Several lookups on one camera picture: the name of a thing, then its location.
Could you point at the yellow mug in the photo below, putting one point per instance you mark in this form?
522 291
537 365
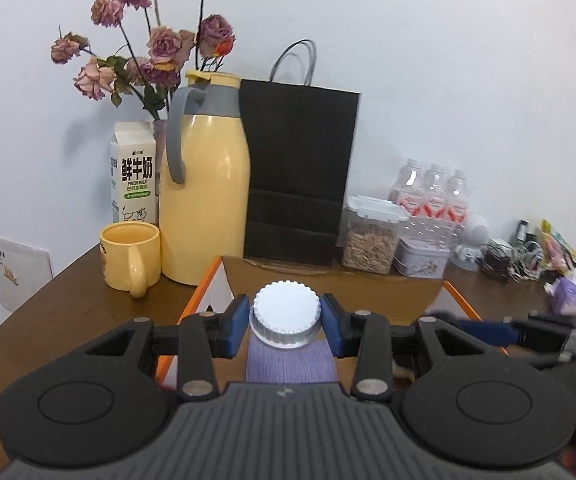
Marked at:
125 255

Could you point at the small spray bottle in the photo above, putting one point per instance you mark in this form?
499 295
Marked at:
523 232

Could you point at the colourful snack packet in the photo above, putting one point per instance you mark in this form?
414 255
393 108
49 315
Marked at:
558 245

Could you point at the clear seed container white lid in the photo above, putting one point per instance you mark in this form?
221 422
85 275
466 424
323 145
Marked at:
370 245

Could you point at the white robot speaker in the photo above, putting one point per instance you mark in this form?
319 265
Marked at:
470 235

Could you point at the printed tin box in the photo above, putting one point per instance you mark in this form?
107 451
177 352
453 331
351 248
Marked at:
423 260

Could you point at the clear water bottle red label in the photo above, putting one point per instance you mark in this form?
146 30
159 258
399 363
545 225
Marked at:
434 195
408 185
458 200

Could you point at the white card on wall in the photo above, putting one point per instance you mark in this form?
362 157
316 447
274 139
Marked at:
17 280

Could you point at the white milk carton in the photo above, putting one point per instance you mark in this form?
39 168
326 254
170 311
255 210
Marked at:
132 175

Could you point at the yellow thermos jug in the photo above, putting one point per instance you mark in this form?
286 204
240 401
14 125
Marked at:
202 185

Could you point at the purple tissue pack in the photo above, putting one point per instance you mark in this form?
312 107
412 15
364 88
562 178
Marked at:
573 297

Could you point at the black paper bag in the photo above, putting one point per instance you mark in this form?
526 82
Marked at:
298 160

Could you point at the white and yellow plush toy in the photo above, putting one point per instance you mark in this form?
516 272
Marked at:
404 369

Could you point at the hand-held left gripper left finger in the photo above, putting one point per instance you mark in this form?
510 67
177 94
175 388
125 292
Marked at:
238 327

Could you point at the orange printed cardboard box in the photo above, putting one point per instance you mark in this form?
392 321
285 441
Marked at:
388 297

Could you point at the purple bottle with white lid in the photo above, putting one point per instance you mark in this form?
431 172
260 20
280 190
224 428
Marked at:
285 310

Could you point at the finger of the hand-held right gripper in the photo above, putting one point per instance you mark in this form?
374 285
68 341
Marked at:
490 332

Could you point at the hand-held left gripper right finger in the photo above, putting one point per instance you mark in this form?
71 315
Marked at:
331 327

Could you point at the dried pink rose bouquet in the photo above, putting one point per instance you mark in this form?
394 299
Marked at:
160 50

